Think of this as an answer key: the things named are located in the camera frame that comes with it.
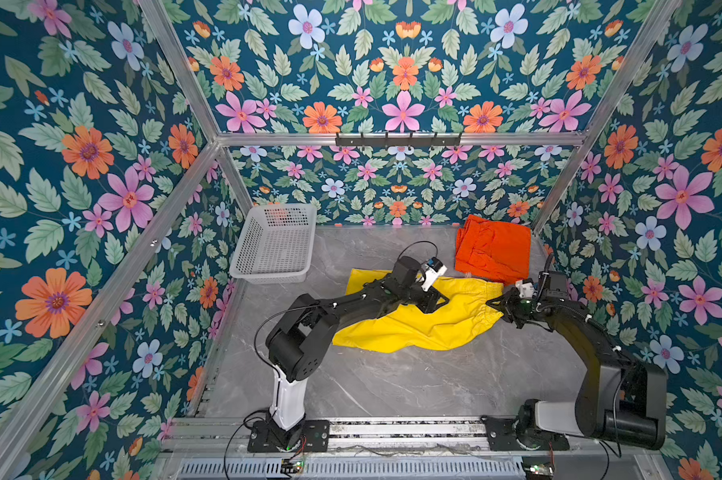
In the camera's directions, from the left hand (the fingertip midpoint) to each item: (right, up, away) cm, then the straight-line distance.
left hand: (449, 291), depth 84 cm
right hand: (+12, -3, +3) cm, 13 cm away
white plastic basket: (-61, +15, +31) cm, 70 cm away
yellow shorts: (+7, -7, +6) cm, 12 cm away
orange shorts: (+24, +12, +28) cm, 39 cm away
